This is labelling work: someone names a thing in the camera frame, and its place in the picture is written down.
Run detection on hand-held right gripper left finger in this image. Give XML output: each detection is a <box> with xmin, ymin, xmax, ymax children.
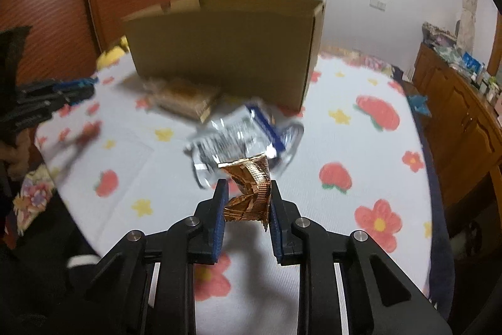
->
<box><xmin>84</xmin><ymin>178</ymin><xmax>230</xmax><ymax>335</ymax></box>

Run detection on person's left hand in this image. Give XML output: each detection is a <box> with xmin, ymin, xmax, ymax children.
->
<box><xmin>0</xmin><ymin>131</ymin><xmax>42</xmax><ymax>181</ymax></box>

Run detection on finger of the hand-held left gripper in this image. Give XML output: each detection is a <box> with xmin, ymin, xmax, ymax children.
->
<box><xmin>21</xmin><ymin>86</ymin><xmax>97</xmax><ymax>109</ymax></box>
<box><xmin>16</xmin><ymin>77</ymin><xmax>99</xmax><ymax>93</ymax></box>

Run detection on teal crumpled bag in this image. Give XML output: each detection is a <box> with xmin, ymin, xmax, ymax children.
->
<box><xmin>407</xmin><ymin>94</ymin><xmax>432</xmax><ymax>118</ymax></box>

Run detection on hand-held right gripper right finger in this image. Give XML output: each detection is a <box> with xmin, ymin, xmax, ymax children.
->
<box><xmin>269</xmin><ymin>180</ymin><xmax>413</xmax><ymax>335</ymax></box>

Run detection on yellow plush toy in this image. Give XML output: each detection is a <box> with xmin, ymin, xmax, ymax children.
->
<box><xmin>96</xmin><ymin>37</ymin><xmax>131</xmax><ymax>69</ymax></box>

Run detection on golden brown snack packet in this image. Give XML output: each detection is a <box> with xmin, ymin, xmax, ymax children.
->
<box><xmin>217</xmin><ymin>156</ymin><xmax>273</xmax><ymax>233</ymax></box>

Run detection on brown cardboard box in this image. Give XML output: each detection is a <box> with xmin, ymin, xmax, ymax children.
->
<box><xmin>121</xmin><ymin>0</ymin><xmax>327</xmax><ymax>112</ymax></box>

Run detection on cream lace curtain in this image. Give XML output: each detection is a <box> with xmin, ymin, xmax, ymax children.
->
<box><xmin>455</xmin><ymin>0</ymin><xmax>481</xmax><ymax>50</ymax></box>

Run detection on blue striped silver snack packet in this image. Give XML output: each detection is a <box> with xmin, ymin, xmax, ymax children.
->
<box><xmin>184</xmin><ymin>101</ymin><xmax>305</xmax><ymax>190</ymax></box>

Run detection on floral bed blanket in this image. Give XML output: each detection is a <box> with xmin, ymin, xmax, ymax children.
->
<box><xmin>12</xmin><ymin>45</ymin><xmax>453</xmax><ymax>318</ymax></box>

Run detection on wooden sideboard cabinet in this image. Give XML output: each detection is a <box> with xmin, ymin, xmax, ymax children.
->
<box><xmin>412</xmin><ymin>42</ymin><xmax>502</xmax><ymax>211</ymax></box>

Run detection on clear bread packet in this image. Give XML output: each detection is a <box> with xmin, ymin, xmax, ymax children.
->
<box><xmin>121</xmin><ymin>78</ymin><xmax>222</xmax><ymax>122</ymax></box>

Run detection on pile of patterned cloth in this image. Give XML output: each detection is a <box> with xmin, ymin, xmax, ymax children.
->
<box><xmin>421</xmin><ymin>22</ymin><xmax>462</xmax><ymax>59</ymax></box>

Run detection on blue small boxes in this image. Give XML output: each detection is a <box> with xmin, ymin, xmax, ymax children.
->
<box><xmin>463</xmin><ymin>52</ymin><xmax>484</xmax><ymax>71</ymax></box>

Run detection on strawberry flower print tablecloth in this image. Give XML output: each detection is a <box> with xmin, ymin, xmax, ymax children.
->
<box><xmin>35</xmin><ymin>52</ymin><xmax>434</xmax><ymax>335</ymax></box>

